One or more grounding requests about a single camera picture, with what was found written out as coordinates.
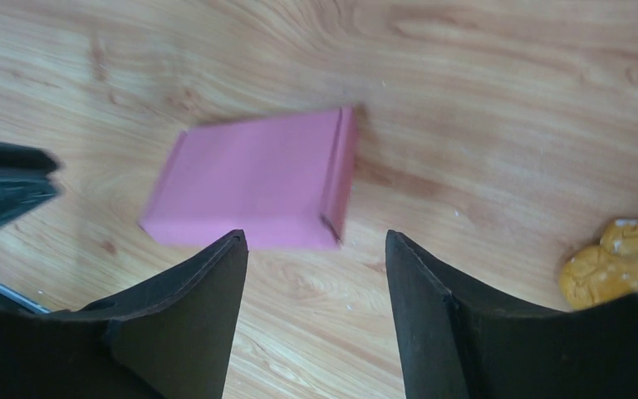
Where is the yellow fried food toy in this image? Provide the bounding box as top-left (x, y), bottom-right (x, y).
top-left (559, 219), bottom-right (638, 310)

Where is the pink paper box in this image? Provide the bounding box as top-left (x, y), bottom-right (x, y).
top-left (139, 106), bottom-right (358, 249)

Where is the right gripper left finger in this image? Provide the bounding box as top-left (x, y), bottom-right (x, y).
top-left (0, 230), bottom-right (248, 398)

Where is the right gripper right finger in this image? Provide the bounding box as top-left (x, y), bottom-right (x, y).
top-left (385, 230), bottom-right (638, 398)

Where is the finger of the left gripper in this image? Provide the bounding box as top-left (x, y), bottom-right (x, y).
top-left (0, 141), bottom-right (59, 228)

